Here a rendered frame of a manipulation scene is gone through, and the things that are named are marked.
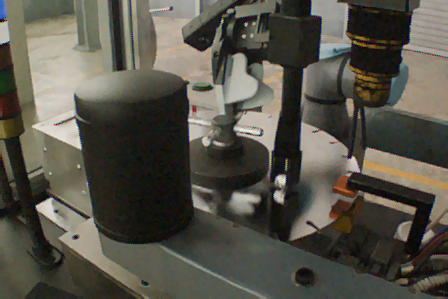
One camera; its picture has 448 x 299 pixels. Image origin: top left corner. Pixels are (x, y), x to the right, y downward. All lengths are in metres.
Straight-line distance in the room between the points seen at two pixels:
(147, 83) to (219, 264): 0.09
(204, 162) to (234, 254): 0.27
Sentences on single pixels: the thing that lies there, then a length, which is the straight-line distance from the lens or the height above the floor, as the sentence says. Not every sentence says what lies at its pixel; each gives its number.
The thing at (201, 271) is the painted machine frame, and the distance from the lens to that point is 0.20.
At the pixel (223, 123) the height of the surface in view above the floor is 1.00.
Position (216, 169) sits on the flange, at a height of 0.96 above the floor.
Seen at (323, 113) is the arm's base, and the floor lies 0.81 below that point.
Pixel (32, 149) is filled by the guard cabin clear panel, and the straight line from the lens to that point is 0.85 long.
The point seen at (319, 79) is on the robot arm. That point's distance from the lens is 1.02.
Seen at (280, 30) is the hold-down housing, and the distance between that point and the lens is 0.41.
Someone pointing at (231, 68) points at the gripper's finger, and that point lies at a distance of 0.50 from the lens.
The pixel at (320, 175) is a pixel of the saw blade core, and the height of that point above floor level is 0.95.
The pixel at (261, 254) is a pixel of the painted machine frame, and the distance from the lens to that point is 0.20.
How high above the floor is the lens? 1.18
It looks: 25 degrees down
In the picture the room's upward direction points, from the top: straight up
